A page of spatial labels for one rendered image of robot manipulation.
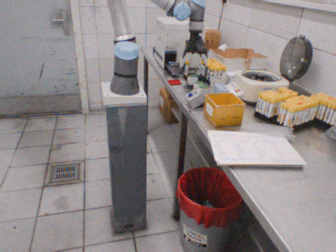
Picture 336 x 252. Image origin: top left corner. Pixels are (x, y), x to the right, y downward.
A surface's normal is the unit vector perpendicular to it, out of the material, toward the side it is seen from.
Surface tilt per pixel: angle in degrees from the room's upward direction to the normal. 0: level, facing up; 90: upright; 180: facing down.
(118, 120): 90
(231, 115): 90
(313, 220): 0
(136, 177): 90
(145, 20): 90
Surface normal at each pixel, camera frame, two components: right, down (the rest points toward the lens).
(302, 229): 0.04, -0.88
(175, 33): 0.24, 0.47
